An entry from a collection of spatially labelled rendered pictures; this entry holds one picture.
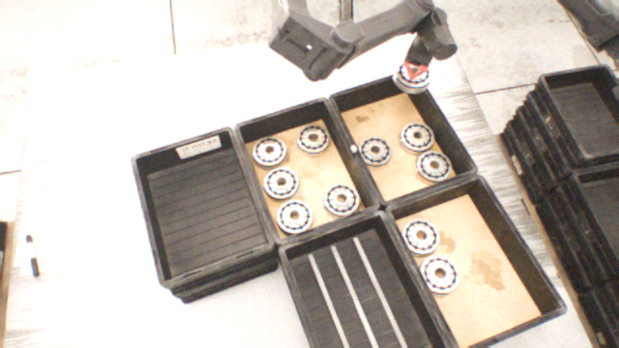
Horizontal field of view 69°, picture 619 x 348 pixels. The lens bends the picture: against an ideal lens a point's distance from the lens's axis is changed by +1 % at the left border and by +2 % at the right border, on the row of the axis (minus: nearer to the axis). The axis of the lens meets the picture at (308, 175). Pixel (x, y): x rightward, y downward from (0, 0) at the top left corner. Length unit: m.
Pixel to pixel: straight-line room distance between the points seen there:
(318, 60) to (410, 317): 0.73
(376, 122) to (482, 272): 0.55
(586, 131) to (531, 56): 0.99
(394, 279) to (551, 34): 2.26
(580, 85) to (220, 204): 1.62
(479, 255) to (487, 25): 2.00
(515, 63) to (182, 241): 2.23
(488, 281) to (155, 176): 0.99
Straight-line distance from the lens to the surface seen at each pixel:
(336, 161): 1.38
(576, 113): 2.19
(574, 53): 3.16
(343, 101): 1.43
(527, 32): 3.16
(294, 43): 0.80
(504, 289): 1.34
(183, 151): 1.36
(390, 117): 1.49
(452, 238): 1.34
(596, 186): 2.18
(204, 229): 1.32
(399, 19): 1.04
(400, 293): 1.26
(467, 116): 1.72
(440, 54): 1.15
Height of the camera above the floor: 2.03
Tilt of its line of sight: 63 degrees down
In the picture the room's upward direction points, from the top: straight up
